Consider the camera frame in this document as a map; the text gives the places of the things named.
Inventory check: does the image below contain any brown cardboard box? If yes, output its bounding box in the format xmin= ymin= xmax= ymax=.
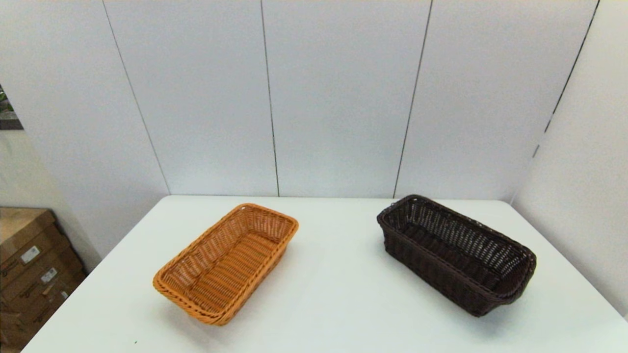
xmin=0 ymin=270 xmax=89 ymax=339
xmin=0 ymin=207 xmax=67 ymax=277
xmin=0 ymin=245 xmax=81 ymax=307

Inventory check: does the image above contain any dark brown wicker basket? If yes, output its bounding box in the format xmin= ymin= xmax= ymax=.
xmin=377 ymin=195 xmax=537 ymax=317

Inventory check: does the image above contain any dark shelf with green plant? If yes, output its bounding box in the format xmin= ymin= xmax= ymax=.
xmin=0 ymin=86 xmax=24 ymax=130

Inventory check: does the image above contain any orange wicker basket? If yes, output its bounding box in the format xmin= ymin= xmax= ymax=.
xmin=153 ymin=203 xmax=299 ymax=326

